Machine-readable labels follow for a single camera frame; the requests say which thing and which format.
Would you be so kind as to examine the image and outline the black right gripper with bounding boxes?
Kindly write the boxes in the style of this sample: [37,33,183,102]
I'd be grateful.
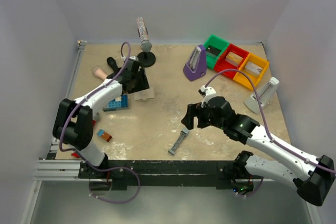
[181,102,226,130]

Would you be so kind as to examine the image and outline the beige card holder wallet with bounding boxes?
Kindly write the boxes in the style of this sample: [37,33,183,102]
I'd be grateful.
[134,88,154,101]

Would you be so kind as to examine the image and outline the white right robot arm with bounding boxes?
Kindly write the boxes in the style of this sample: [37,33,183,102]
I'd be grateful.
[181,97,335,206]

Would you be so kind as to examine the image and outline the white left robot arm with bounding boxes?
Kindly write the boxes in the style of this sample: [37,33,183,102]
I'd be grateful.
[52,59,149,178]

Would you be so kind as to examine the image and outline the black card in green bin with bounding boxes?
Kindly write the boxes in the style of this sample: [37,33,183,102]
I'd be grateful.
[206,46,221,58]

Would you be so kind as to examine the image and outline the tan card in red bin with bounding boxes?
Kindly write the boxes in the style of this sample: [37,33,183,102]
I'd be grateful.
[225,52,243,67]

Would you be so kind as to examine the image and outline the white card in yellow bin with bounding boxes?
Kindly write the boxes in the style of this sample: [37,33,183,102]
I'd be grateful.
[244,61,263,76]

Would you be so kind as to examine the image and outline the grey truss piece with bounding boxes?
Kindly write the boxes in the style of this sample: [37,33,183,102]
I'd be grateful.
[168,128,189,155]

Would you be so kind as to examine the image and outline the black round microphone stand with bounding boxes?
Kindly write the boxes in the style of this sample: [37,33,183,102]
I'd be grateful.
[137,51,156,68]

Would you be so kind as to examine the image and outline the light blue toy brick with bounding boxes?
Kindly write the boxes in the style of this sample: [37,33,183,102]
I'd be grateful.
[102,94,129,112]

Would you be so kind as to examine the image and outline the black microphone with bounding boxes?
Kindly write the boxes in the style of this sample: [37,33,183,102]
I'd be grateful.
[107,57,121,74]

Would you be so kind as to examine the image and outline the glitter microphone on stand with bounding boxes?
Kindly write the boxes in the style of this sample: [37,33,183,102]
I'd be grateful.
[136,17,152,52]

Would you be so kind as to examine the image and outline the pink microphone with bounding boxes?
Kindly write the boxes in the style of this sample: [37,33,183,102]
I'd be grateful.
[91,67,108,80]

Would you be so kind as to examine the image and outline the purple metronome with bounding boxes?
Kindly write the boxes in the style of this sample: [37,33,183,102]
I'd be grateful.
[183,45,207,81]

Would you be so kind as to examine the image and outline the blue and orange block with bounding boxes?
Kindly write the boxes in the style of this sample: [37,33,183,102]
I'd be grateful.
[97,129,112,143]

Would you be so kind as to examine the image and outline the red bin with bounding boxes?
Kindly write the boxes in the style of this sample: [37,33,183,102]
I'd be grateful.
[214,44,248,72]

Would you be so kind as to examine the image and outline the white grey metronome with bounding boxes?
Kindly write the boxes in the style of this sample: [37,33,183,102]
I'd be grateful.
[244,77,279,114]

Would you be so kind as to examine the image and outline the green bin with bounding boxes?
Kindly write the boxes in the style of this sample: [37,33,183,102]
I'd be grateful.
[203,35,230,69]

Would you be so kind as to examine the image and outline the yellow bin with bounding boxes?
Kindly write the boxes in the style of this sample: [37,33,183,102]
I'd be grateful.
[233,53,269,90]

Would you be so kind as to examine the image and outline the red glitter microphone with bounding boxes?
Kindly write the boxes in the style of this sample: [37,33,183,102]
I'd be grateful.
[71,152,80,158]

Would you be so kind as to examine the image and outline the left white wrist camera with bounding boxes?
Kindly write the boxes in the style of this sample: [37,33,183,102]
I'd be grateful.
[121,56,139,62]

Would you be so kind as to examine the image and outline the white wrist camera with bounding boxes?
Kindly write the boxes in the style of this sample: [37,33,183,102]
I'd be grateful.
[121,56,139,62]
[198,86,217,103]

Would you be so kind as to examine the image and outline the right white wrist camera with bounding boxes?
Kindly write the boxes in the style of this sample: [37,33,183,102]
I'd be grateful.
[198,86,217,103]

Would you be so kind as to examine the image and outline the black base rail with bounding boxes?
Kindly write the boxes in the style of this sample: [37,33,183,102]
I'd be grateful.
[78,160,251,190]

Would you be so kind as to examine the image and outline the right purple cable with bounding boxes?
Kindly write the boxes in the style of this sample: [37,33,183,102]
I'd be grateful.
[204,68,336,175]

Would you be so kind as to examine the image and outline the aluminium frame rail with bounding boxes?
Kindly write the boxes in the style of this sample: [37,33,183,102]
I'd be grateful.
[34,40,87,181]

